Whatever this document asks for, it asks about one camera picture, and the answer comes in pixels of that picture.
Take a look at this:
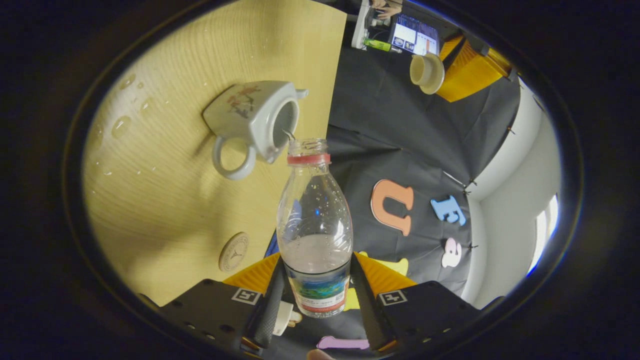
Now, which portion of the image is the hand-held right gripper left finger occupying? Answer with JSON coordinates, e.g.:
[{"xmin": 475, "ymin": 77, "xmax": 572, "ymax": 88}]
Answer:
[{"xmin": 159, "ymin": 252, "xmax": 287, "ymax": 353}]

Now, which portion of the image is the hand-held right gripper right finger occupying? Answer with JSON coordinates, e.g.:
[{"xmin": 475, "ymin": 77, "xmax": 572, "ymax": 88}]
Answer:
[{"xmin": 349, "ymin": 251, "xmax": 482, "ymax": 353}]

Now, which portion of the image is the round cork coaster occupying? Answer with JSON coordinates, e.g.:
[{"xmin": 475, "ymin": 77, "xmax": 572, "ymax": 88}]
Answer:
[{"xmin": 218, "ymin": 231, "xmax": 250, "ymax": 273}]

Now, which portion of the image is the clear plastic water bottle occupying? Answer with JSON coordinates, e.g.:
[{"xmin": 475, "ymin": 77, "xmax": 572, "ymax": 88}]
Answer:
[{"xmin": 276, "ymin": 138, "xmax": 354, "ymax": 319}]

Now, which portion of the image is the white square teacup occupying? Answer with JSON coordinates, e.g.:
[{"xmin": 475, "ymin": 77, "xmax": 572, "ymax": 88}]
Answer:
[{"xmin": 202, "ymin": 80, "xmax": 310, "ymax": 181}]

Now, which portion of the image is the green drink bottle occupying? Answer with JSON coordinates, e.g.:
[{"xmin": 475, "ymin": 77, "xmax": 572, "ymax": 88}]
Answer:
[{"xmin": 362, "ymin": 37, "xmax": 403, "ymax": 54}]

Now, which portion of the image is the white toaster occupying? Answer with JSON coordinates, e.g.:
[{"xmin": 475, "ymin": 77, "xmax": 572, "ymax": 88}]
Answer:
[{"xmin": 272, "ymin": 300, "xmax": 296, "ymax": 337}]

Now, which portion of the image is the computer monitor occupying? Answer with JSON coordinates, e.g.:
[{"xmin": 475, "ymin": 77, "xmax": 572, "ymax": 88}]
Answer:
[{"xmin": 388, "ymin": 13, "xmax": 441, "ymax": 57}]

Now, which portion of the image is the white side desk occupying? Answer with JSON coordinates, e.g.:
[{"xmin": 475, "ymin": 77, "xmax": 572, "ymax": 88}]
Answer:
[{"xmin": 351, "ymin": 0, "xmax": 396, "ymax": 51}]

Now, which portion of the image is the ceiling light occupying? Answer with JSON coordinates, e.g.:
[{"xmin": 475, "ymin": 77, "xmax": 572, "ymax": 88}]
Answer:
[{"xmin": 527, "ymin": 194, "xmax": 561, "ymax": 275}]

